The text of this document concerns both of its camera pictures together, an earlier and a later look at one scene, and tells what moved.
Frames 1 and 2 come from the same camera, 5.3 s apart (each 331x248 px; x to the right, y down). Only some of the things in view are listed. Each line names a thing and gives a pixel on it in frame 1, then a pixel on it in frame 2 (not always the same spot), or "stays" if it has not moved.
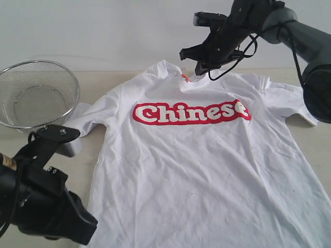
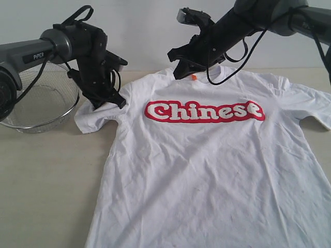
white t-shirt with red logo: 189,161 stays
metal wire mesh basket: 36,94 stays
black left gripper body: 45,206 to 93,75
